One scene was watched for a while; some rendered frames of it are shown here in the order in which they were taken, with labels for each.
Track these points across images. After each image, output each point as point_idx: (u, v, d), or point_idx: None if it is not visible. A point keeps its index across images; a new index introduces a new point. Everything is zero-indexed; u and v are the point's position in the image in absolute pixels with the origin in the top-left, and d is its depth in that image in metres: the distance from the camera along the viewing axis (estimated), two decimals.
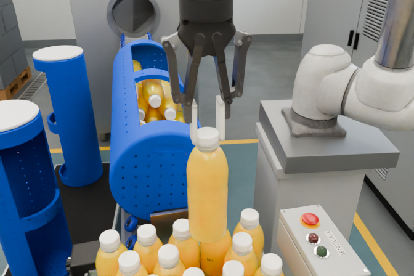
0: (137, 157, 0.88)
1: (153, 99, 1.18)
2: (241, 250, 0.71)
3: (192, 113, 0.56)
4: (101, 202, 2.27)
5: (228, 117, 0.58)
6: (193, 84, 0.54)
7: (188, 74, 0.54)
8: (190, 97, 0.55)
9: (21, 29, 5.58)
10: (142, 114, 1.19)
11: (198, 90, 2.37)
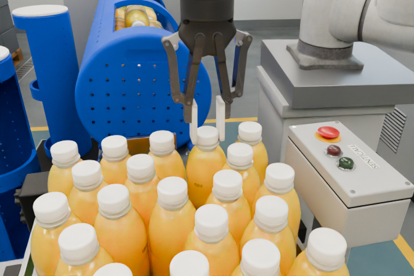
0: (108, 66, 0.70)
1: (135, 24, 1.00)
2: (238, 162, 0.53)
3: (192, 113, 0.56)
4: None
5: (228, 117, 0.58)
6: (193, 83, 0.54)
7: (188, 74, 0.54)
8: (190, 97, 0.55)
9: None
10: None
11: None
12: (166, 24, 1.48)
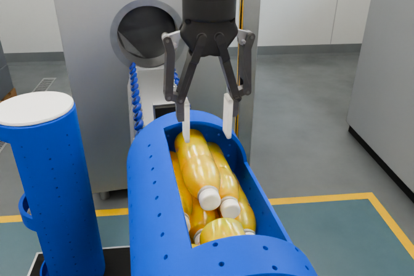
0: None
1: None
2: None
3: (184, 111, 0.55)
4: None
5: (235, 115, 0.58)
6: (188, 82, 0.53)
7: (184, 73, 0.53)
8: (183, 95, 0.54)
9: (8, 40, 4.77)
10: None
11: (250, 154, 1.57)
12: (244, 178, 0.87)
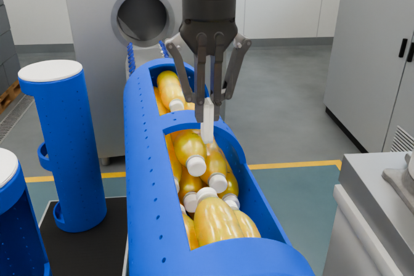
0: None
1: (193, 164, 0.74)
2: (203, 192, 0.65)
3: (204, 112, 0.56)
4: (106, 254, 1.82)
5: (217, 120, 0.58)
6: (202, 83, 0.54)
7: (196, 74, 0.54)
8: (201, 96, 0.55)
9: (15, 33, 5.13)
10: (176, 186, 0.76)
11: (225, 113, 1.92)
12: None
